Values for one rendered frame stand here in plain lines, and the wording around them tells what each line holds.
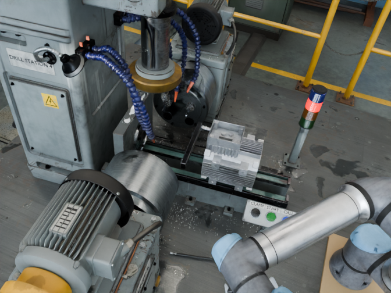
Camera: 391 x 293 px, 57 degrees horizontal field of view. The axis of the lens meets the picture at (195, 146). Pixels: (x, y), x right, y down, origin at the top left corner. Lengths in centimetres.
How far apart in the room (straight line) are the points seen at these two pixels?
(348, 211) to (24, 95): 103
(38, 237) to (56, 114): 60
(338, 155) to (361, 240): 71
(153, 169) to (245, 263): 50
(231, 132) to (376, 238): 58
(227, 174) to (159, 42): 52
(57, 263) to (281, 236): 45
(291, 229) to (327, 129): 128
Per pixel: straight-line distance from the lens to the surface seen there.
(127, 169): 113
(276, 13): 445
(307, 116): 157
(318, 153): 187
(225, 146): 129
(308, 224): 82
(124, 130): 129
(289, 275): 142
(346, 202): 88
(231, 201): 147
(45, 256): 77
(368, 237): 131
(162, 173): 115
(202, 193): 147
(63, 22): 108
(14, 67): 128
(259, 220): 119
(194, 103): 153
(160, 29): 113
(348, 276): 142
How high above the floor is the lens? 200
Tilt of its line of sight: 44 degrees down
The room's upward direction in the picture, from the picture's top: 7 degrees clockwise
